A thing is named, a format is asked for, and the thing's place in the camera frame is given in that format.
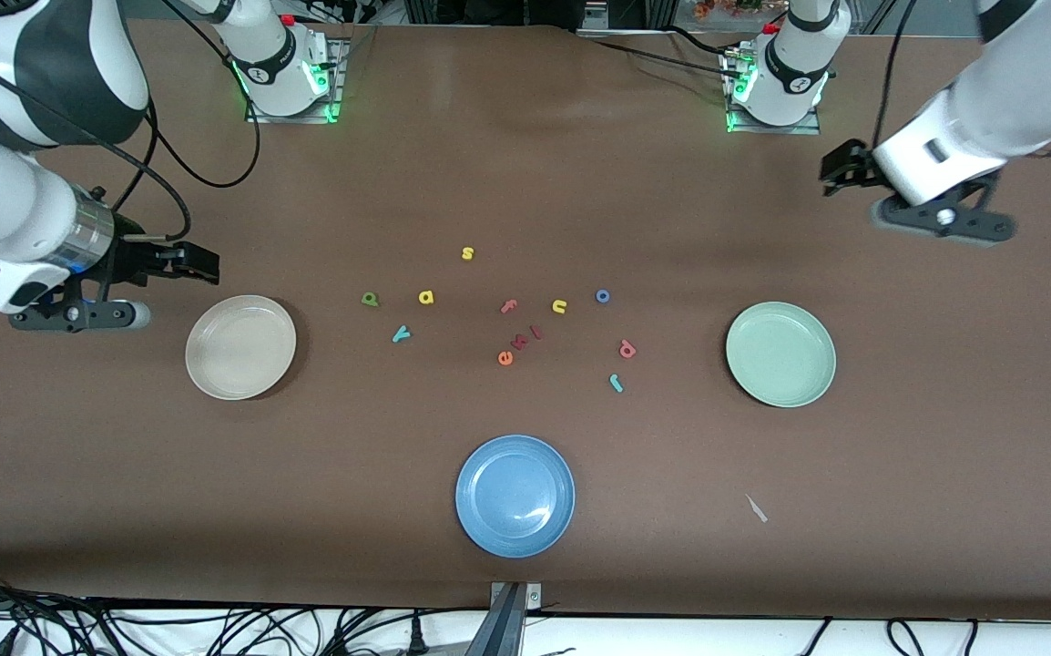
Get beige round plate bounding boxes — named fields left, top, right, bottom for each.
left=185, top=294, right=298, bottom=402

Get pale green round plate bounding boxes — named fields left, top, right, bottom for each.
left=725, top=302, right=838, bottom=408

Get orange flower bunch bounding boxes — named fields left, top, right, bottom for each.
left=694, top=0, right=786, bottom=21

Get blue round plate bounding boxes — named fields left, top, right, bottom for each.
left=454, top=435, right=577, bottom=559

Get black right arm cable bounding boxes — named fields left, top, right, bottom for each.
left=0, top=46, right=261, bottom=243

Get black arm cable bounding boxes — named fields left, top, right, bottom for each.
left=0, top=46, right=261, bottom=243
left=870, top=0, right=920, bottom=151

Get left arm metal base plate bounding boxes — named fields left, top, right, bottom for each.
left=719, top=46, right=822, bottom=136

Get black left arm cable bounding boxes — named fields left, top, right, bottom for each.
left=870, top=0, right=920, bottom=151

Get black base cable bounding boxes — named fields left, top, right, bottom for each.
left=576, top=26, right=745, bottom=87

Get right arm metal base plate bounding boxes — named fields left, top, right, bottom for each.
left=245, top=36, right=349, bottom=124

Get tangled black floor cables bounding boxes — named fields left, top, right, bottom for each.
left=0, top=563, right=490, bottom=656

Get grey metal camera post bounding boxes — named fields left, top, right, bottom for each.
left=466, top=581, right=545, bottom=656

